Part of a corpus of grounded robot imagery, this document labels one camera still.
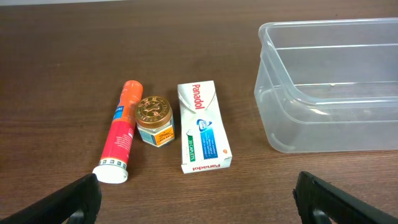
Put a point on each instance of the small gold-lid balm jar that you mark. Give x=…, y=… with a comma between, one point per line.
x=155, y=121

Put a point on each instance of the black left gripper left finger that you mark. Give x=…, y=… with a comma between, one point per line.
x=78, y=202

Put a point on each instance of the orange tablet tube white cap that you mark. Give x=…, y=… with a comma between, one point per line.
x=112, y=167

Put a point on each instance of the clear plastic container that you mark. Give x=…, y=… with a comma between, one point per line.
x=328, y=86

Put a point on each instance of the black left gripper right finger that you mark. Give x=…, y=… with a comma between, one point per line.
x=318, y=201

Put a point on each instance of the white Panadol box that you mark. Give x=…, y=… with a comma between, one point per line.
x=205, y=144

